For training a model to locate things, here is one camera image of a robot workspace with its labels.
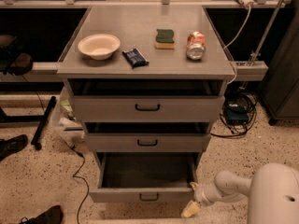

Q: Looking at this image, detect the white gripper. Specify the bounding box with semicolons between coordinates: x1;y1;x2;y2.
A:
181;182;218;218

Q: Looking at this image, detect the grey bottom drawer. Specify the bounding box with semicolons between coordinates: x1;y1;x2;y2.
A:
89;152;198;203

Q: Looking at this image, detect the grey drawer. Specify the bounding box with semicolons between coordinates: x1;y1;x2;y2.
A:
89;152;198;203
85;122;211;152
68;78;224;122

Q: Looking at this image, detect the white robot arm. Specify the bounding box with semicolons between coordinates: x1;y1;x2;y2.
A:
181;163;299;224

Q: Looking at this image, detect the grey middle drawer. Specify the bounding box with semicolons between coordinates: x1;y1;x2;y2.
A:
85;122;211;152

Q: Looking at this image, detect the grey drawer cabinet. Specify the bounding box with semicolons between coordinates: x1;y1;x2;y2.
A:
56;4;235;173

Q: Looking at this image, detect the grey top drawer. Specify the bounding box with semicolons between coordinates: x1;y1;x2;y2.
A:
68;78;224;122

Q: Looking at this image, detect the black shoe bottom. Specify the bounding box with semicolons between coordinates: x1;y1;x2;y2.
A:
19;205;64;224

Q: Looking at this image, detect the black shoe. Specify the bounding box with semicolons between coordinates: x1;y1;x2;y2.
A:
19;205;64;224
0;134;28;161

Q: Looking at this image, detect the dark grey cabinet right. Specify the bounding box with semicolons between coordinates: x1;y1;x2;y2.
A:
259;8;299;125

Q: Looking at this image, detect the clear plastic bag trash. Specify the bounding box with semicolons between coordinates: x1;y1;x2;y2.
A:
50;88;84;145

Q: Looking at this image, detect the crushed orange soda can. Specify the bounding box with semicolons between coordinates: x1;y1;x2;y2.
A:
186;31;206;61

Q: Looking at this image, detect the dark blue snack packet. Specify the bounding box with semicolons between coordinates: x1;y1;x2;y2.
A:
122;49;150;68

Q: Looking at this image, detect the metal pole stand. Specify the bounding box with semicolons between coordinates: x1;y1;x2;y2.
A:
239;0;292;91

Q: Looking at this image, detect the green yellow sponge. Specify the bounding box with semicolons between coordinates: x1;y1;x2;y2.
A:
155;29;175;49

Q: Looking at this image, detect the black chair base leg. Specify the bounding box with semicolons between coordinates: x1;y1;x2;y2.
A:
0;96;56;150

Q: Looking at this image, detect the white paper bowl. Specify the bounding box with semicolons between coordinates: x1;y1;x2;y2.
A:
78;34;121;61

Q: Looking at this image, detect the black shoe left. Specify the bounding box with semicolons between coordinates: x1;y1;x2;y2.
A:
0;134;28;161

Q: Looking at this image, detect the tangled black cables box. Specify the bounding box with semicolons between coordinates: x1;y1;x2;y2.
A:
212;88;258;139

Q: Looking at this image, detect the black floor cable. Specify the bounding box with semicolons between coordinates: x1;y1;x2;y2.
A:
70;145;91;224

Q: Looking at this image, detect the white power adapter cable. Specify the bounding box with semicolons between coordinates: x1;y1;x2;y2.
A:
222;0;258;85

